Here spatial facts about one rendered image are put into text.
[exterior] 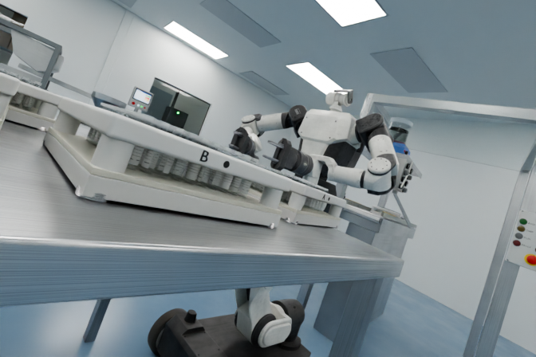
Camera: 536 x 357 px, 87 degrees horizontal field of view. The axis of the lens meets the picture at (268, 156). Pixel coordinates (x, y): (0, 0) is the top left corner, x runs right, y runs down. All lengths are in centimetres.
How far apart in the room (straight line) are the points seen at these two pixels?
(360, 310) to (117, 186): 49
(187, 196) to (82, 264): 13
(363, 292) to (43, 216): 53
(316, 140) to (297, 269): 104
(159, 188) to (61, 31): 601
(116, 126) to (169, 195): 8
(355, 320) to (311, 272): 30
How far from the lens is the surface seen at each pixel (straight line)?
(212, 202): 32
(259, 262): 27
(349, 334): 64
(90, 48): 623
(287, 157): 104
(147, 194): 28
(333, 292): 230
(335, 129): 128
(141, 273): 21
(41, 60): 424
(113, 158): 26
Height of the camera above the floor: 94
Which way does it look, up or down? 3 degrees up
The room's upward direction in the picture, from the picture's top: 20 degrees clockwise
